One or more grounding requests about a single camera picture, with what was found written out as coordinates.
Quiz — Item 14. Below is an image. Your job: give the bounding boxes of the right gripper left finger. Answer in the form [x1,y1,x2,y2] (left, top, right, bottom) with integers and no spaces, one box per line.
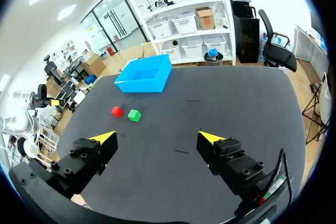
[46,131,119,200]

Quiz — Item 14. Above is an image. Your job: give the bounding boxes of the blue plastic bin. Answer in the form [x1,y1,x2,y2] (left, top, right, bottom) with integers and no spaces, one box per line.
[114,54,173,94]

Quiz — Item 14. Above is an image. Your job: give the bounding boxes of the red cube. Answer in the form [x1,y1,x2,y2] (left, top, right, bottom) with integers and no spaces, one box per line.
[110,106,124,118]

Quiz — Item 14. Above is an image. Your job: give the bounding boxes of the green cube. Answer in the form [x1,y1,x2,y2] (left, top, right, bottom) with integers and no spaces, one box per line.
[127,109,142,123]

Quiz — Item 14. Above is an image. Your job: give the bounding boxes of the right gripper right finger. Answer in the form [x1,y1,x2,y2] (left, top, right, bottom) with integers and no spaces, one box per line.
[196,131,265,197]

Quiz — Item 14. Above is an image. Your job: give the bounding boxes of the person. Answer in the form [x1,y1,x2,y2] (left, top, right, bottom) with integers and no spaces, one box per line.
[8,135,30,162]

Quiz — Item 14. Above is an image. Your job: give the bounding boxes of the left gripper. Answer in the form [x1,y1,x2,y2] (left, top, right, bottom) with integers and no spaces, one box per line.
[31,83,67,110]

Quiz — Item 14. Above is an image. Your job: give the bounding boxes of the white cable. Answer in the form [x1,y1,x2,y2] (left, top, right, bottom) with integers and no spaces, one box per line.
[25,105,40,143]

